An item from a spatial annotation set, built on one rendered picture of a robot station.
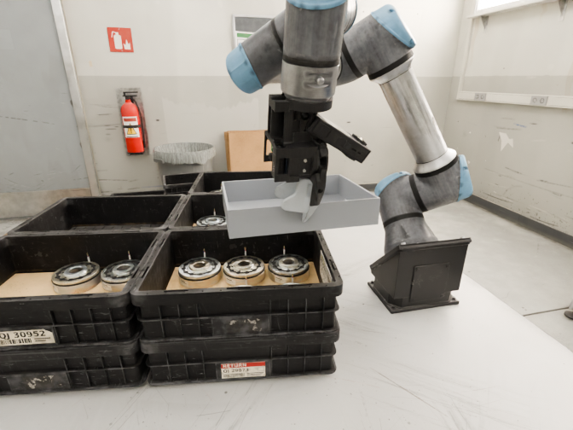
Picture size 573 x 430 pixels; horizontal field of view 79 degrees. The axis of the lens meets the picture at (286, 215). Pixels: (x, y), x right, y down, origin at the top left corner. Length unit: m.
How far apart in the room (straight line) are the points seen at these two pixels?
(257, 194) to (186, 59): 3.07
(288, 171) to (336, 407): 0.48
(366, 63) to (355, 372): 0.71
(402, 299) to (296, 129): 0.64
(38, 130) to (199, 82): 1.54
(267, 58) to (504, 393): 0.78
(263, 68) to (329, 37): 0.16
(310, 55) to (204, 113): 3.35
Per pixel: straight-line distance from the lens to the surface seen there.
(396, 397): 0.82
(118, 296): 0.71
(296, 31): 0.47
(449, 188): 1.02
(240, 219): 0.58
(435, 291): 1.06
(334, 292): 0.68
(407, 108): 0.95
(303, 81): 0.47
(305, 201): 0.56
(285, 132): 0.50
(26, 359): 0.87
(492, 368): 0.95
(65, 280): 0.97
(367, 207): 0.64
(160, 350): 0.77
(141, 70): 3.81
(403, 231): 1.00
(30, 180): 4.19
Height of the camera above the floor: 1.29
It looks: 21 degrees down
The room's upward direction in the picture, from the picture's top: straight up
